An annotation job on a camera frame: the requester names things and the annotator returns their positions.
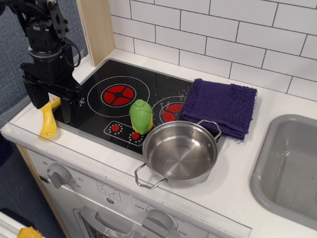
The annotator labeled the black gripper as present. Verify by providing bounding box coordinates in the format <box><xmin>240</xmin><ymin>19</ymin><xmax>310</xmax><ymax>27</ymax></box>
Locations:
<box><xmin>20</xmin><ymin>42</ymin><xmax>82</xmax><ymax>123</ymax></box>

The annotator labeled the stainless steel pot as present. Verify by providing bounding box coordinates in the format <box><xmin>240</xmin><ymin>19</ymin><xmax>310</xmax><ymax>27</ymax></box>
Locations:
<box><xmin>135</xmin><ymin>120</ymin><xmax>222</xmax><ymax>189</ymax></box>

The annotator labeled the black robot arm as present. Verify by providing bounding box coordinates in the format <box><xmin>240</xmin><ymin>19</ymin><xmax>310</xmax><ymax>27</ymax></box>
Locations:
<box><xmin>0</xmin><ymin>0</ymin><xmax>82</xmax><ymax>122</ymax></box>

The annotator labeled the yellow dish brush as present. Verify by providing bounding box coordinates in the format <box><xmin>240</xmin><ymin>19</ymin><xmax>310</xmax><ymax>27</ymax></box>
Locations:
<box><xmin>39</xmin><ymin>93</ymin><xmax>61</xmax><ymax>139</ymax></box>

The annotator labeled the black toy stovetop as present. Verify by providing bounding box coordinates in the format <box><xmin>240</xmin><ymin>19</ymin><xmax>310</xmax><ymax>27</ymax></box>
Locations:
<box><xmin>53</xmin><ymin>58</ymin><xmax>227</xmax><ymax>162</ymax></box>

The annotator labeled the grey timer knob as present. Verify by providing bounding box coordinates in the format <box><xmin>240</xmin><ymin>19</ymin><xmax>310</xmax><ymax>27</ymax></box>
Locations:
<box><xmin>47</xmin><ymin>163</ymin><xmax>72</xmax><ymax>189</ymax></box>

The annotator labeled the green and yellow toy corn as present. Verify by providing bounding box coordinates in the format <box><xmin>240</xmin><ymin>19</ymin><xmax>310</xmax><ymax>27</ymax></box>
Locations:
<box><xmin>129</xmin><ymin>99</ymin><xmax>153</xmax><ymax>135</ymax></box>

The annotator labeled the yellow cloth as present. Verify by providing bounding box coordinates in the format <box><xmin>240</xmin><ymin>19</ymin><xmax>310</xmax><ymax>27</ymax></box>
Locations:
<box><xmin>17</xmin><ymin>227</ymin><xmax>43</xmax><ymax>238</ymax></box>

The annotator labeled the grey oven knob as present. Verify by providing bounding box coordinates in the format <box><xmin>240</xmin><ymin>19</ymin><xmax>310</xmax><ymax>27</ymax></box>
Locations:
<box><xmin>142</xmin><ymin>210</ymin><xmax>174</xmax><ymax>238</ymax></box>

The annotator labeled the purple folded towel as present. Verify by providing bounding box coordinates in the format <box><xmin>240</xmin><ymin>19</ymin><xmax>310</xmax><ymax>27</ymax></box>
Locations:
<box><xmin>179</xmin><ymin>78</ymin><xmax>258</xmax><ymax>140</ymax></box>

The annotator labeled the grey sink basin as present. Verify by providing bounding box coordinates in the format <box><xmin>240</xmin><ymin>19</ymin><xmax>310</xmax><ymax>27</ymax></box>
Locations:
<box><xmin>250</xmin><ymin>115</ymin><xmax>317</xmax><ymax>230</ymax></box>

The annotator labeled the light wooden side post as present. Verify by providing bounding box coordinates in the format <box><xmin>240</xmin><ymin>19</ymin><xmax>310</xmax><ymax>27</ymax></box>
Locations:
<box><xmin>76</xmin><ymin>0</ymin><xmax>115</xmax><ymax>67</ymax></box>

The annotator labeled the grey oven door handle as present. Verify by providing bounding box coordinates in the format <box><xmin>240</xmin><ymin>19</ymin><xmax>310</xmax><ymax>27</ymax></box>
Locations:
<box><xmin>80</xmin><ymin>207</ymin><xmax>161</xmax><ymax>238</ymax></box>

